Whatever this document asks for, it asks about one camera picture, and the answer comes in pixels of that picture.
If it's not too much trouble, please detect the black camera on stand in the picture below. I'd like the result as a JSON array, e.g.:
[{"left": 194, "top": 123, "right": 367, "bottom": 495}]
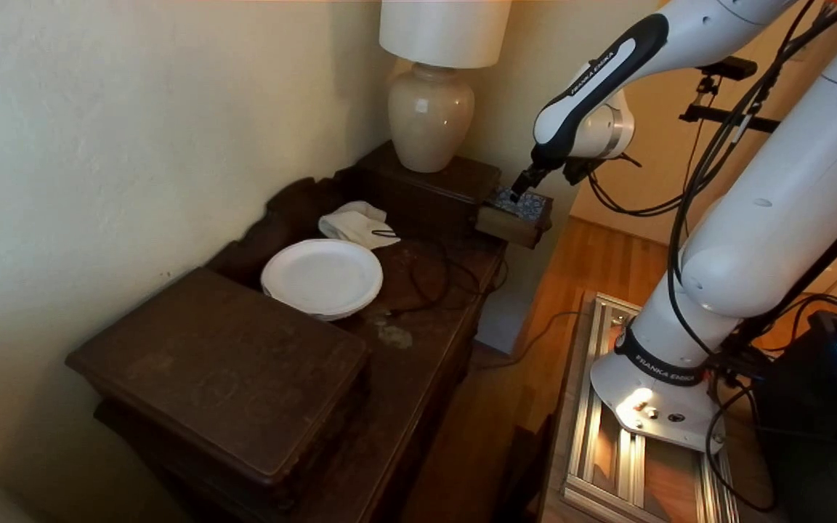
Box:
[{"left": 678, "top": 56, "right": 786, "bottom": 135}]

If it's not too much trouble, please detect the dark wooden desk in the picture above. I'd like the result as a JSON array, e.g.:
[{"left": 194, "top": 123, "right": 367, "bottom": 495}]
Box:
[{"left": 65, "top": 139, "right": 512, "bottom": 523}]

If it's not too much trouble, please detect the dark wooden box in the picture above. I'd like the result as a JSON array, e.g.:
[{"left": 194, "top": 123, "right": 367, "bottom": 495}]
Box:
[{"left": 66, "top": 273, "right": 371, "bottom": 517}]

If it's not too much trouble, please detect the black cable on desk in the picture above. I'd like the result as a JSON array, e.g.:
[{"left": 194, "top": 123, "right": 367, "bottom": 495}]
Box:
[{"left": 379, "top": 236, "right": 499, "bottom": 324}]

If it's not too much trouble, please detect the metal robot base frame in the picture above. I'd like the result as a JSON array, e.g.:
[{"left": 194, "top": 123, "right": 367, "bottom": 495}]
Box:
[{"left": 541, "top": 293, "right": 742, "bottom": 523}]

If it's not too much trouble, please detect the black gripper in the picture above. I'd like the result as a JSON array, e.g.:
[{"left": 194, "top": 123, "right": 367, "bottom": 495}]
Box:
[{"left": 509, "top": 161, "right": 560, "bottom": 202}]

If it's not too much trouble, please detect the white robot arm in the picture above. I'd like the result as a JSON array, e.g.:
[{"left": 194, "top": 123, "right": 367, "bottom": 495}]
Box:
[{"left": 512, "top": 0, "right": 837, "bottom": 450}]

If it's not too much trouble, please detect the white crumpled cloth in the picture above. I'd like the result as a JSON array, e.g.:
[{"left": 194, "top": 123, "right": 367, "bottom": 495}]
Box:
[{"left": 318, "top": 202, "right": 399, "bottom": 250}]

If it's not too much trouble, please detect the black computer with blue light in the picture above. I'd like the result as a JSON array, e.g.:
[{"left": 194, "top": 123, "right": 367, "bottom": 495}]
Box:
[{"left": 759, "top": 313, "right": 837, "bottom": 523}]

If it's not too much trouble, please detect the white round plate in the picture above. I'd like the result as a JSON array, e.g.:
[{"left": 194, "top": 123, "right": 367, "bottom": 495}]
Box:
[{"left": 258, "top": 238, "right": 384, "bottom": 319}]

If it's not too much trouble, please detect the beige ceramic table lamp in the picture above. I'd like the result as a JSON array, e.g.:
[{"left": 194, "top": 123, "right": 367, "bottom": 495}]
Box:
[{"left": 379, "top": 0, "right": 512, "bottom": 175}]

